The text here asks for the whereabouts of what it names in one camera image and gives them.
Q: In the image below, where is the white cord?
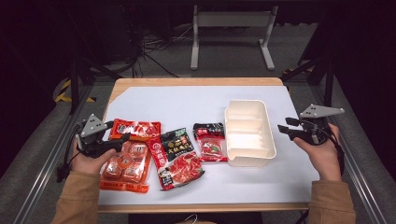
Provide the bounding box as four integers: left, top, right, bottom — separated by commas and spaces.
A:
182, 213, 201, 224

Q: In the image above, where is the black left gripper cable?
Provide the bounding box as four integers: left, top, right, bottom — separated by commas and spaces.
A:
55, 121, 87, 184

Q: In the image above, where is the small black and red packet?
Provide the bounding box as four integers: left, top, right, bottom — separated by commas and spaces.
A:
191, 121, 229, 163

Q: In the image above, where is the large black and red packet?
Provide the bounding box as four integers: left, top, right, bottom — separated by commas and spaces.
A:
146, 127, 206, 191

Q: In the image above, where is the person's right hand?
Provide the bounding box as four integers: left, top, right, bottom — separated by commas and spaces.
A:
292, 122, 344, 182

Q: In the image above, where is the aluminium rail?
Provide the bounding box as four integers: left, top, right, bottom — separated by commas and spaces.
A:
311, 83, 389, 224
12, 83, 96, 224

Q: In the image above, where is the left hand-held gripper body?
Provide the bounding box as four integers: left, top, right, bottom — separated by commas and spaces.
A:
75, 113, 126, 159

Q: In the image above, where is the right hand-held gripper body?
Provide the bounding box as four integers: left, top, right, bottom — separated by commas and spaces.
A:
292, 104, 346, 147

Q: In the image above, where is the person's left hand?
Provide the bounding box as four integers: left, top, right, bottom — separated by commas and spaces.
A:
70, 136, 118, 176

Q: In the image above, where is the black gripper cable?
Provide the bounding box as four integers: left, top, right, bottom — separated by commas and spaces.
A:
55, 121, 87, 184
300, 119, 347, 176

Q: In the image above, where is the white metal stand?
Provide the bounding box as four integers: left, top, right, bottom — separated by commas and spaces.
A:
190, 4, 280, 72

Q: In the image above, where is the bundle of black floor cables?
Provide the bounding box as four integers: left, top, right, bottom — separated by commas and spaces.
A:
120, 6, 195, 78

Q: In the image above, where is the wooden table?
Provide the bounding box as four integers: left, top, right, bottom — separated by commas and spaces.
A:
97, 77, 321, 215

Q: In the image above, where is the orange packet with cube portions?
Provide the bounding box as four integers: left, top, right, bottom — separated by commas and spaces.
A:
98, 118, 163, 194

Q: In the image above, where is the white plastic container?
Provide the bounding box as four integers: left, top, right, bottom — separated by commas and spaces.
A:
223, 99, 277, 168

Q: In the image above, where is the white table mat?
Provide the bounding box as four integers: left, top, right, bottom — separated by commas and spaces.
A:
97, 85, 321, 206

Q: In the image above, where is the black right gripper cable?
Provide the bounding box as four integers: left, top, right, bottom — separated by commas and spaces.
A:
300, 119, 347, 176

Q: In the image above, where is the black tripod stand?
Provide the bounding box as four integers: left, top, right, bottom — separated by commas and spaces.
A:
62, 6, 122, 116
281, 52, 337, 108

